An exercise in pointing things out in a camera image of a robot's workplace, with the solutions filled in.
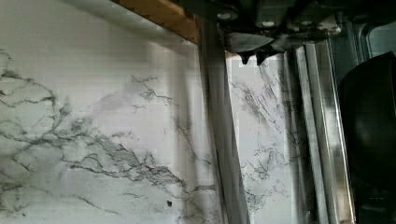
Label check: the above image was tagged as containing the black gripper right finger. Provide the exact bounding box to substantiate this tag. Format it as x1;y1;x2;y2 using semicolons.
255;13;342;65

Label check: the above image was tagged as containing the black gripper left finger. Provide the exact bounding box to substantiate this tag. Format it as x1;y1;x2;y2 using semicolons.
218;25;275;65

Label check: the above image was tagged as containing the bamboo cutting board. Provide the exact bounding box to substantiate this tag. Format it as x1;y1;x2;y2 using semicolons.
110;0;239;60

